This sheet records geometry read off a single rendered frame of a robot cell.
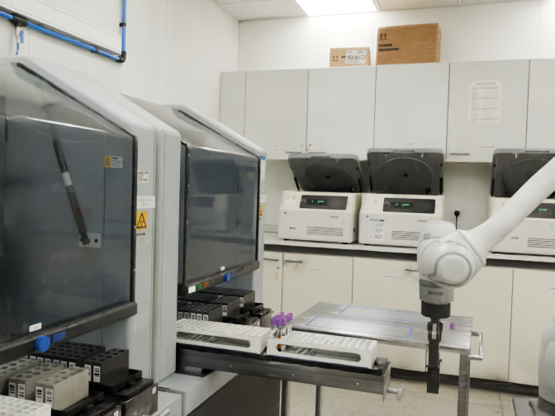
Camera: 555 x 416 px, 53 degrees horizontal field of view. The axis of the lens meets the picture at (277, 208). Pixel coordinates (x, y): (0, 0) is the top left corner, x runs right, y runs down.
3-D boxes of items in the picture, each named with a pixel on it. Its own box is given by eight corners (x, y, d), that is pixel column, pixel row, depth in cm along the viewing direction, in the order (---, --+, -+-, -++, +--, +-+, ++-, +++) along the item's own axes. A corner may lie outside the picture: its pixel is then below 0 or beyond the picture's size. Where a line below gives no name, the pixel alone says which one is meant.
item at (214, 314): (217, 322, 189) (217, 304, 188) (222, 323, 188) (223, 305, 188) (201, 330, 177) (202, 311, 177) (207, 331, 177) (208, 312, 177)
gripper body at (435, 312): (422, 297, 150) (421, 330, 151) (419, 303, 142) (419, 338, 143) (451, 299, 148) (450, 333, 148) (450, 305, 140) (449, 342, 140)
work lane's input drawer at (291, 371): (152, 368, 165) (153, 338, 165) (175, 355, 178) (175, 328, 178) (400, 406, 142) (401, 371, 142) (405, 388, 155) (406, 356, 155)
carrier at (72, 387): (81, 394, 122) (82, 366, 121) (89, 394, 121) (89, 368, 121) (44, 413, 111) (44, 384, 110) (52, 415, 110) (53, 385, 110)
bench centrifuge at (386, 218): (357, 245, 382) (360, 145, 380) (371, 238, 441) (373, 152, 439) (441, 250, 365) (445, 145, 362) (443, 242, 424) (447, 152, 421)
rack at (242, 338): (166, 346, 165) (167, 325, 165) (182, 338, 175) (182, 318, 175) (259, 358, 156) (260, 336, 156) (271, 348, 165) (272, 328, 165)
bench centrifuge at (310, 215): (276, 240, 402) (278, 151, 400) (302, 234, 460) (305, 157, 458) (351, 245, 383) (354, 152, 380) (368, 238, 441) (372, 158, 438)
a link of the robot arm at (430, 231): (413, 275, 151) (419, 283, 138) (415, 218, 150) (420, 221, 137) (454, 276, 149) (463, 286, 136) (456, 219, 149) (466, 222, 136)
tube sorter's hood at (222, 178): (42, 282, 176) (45, 82, 174) (145, 260, 234) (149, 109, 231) (187, 296, 160) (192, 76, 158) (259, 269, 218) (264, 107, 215)
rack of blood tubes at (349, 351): (265, 359, 155) (266, 337, 155) (277, 349, 165) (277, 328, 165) (371, 373, 146) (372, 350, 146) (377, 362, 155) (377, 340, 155)
